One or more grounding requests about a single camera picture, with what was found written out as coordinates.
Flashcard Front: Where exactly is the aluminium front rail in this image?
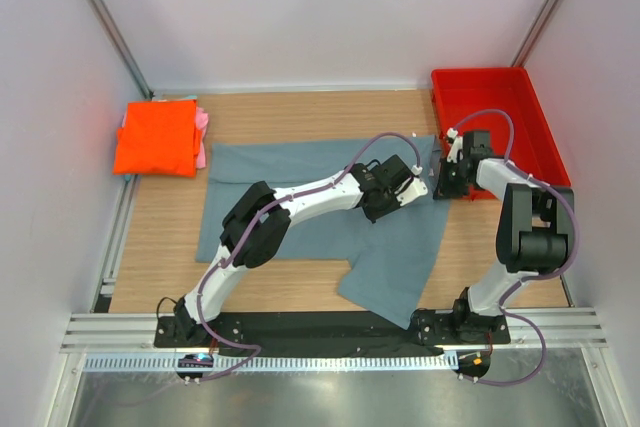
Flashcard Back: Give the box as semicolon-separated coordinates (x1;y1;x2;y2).
61;307;607;353

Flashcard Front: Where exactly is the aluminium corner post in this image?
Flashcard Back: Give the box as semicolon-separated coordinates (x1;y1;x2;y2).
87;0;154;100
510;0;563;68

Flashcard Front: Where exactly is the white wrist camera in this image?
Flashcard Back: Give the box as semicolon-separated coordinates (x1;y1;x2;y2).
445;128;464;163
395;165;429;207

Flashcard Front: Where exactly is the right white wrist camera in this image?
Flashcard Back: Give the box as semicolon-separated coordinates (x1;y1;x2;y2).
445;128;464;163

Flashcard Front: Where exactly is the slotted cable duct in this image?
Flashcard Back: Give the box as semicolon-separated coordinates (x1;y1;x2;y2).
84;351;458;374

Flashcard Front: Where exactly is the red plastic bin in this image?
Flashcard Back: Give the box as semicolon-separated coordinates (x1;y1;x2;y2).
431;67;571;186

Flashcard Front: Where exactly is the right aluminium corner post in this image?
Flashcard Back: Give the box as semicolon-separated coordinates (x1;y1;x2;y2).
510;0;563;68

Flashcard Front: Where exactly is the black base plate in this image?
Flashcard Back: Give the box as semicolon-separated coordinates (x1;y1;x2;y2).
152;309;512;358

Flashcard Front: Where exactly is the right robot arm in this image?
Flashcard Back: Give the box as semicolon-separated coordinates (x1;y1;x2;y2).
433;129;576;344

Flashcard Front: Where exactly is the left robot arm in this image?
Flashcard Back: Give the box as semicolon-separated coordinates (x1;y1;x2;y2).
154;155;429;348

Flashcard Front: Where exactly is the folded pink t shirt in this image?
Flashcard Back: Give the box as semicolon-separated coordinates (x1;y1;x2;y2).
195;106;209;170

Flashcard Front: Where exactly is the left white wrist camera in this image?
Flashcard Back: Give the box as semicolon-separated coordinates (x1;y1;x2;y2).
395;165;429;207

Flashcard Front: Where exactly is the folded orange t shirt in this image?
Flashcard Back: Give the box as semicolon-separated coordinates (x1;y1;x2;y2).
112;99;201;178

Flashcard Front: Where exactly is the left aluminium corner post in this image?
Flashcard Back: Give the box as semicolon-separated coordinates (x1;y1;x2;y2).
87;0;154;100

